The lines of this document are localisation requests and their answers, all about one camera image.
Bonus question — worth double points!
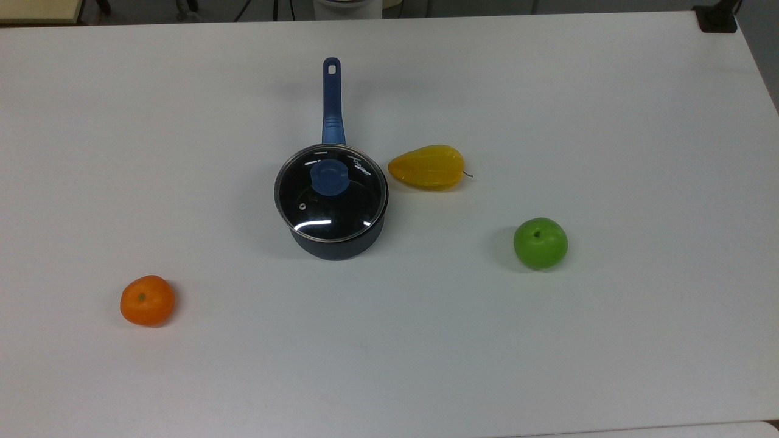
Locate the black pole with table clamp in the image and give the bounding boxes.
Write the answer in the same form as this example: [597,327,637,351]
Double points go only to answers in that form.
[692,0,741,34]

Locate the green plastic apple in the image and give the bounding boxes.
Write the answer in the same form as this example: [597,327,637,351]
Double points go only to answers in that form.
[513,217,569,271]

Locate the dark saucepan with blue handle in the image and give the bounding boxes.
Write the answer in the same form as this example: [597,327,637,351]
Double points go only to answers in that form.
[274,57,389,262]

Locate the yellow plastic starfruit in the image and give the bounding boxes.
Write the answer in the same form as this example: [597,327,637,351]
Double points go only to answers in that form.
[388,144,475,192]

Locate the glass lid with blue knob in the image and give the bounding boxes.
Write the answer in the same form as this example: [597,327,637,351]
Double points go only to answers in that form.
[274,144,389,243]

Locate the light wooden desk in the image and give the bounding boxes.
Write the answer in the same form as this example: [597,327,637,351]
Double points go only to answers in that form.
[0,0,85,26]

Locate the orange plastic tangerine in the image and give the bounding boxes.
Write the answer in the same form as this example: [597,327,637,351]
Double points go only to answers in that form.
[119,275,176,328]

